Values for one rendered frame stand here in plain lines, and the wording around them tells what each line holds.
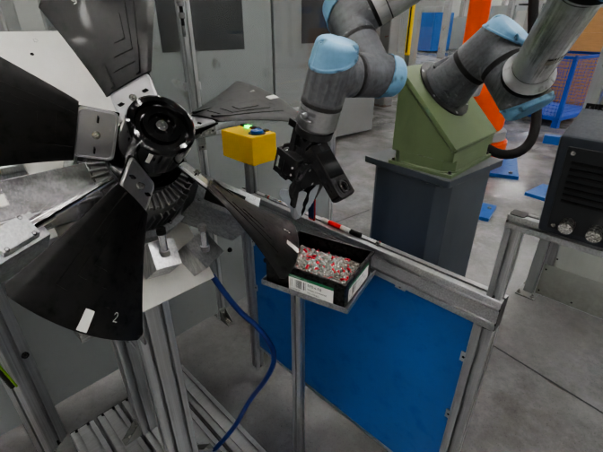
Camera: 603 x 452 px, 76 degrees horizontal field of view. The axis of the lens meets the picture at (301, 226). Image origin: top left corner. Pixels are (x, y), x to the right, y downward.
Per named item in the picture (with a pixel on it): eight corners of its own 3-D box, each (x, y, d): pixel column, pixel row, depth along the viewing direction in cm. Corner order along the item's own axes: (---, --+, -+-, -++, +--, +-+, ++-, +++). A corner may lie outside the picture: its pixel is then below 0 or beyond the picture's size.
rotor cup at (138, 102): (87, 157, 71) (97, 119, 61) (135, 112, 79) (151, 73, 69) (155, 205, 75) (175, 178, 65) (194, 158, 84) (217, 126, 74)
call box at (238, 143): (223, 160, 131) (220, 128, 127) (247, 153, 138) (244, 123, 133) (253, 170, 122) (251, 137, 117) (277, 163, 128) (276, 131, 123)
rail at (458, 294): (239, 209, 141) (237, 188, 137) (248, 206, 143) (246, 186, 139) (493, 333, 85) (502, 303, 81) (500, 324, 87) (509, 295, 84)
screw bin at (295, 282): (264, 282, 96) (262, 258, 93) (299, 252, 109) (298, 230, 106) (344, 312, 86) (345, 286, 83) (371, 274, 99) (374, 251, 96)
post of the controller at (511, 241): (485, 295, 84) (508, 212, 75) (491, 289, 86) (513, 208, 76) (500, 301, 82) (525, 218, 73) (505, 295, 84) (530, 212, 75)
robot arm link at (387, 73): (393, 30, 72) (346, 24, 67) (417, 79, 69) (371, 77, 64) (369, 61, 79) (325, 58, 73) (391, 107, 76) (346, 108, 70)
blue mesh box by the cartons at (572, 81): (500, 117, 633) (515, 52, 587) (540, 108, 696) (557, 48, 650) (556, 128, 569) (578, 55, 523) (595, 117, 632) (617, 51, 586)
